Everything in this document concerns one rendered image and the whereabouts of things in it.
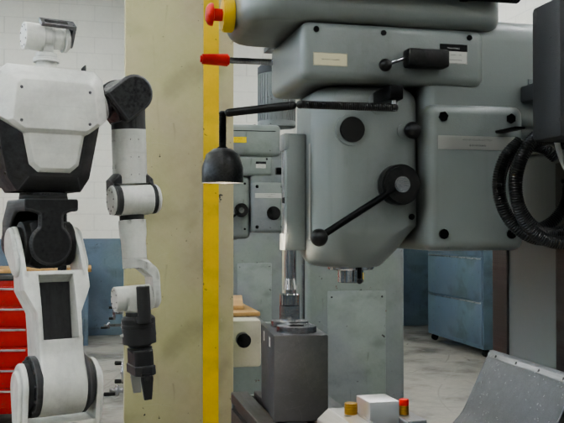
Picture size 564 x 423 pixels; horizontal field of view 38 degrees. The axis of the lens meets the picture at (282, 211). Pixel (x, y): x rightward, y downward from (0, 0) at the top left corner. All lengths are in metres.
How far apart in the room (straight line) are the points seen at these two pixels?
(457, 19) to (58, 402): 1.21
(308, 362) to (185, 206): 1.50
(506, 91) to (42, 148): 1.08
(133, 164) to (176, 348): 1.21
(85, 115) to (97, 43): 8.63
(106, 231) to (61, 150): 8.42
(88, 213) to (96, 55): 1.97
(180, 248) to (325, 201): 1.81
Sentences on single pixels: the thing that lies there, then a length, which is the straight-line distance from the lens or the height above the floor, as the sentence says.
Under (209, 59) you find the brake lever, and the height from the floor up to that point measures 1.70.
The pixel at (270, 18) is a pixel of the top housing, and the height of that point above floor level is 1.73.
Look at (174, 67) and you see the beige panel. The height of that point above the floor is 1.99.
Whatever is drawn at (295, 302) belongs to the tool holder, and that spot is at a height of 1.20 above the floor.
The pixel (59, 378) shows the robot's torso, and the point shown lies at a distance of 1.97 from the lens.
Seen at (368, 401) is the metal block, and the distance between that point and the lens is 1.39.
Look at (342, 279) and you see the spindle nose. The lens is 1.50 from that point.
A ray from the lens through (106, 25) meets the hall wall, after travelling 10.73.
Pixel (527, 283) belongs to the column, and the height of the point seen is 1.27.
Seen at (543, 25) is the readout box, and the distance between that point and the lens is 1.34.
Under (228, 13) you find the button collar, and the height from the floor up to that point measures 1.76.
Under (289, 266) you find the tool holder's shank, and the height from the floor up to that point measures 1.29.
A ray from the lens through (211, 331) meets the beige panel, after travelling 3.22.
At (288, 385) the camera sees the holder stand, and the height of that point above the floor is 1.04.
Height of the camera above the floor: 1.39
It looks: 1 degrees up
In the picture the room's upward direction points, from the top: straight up
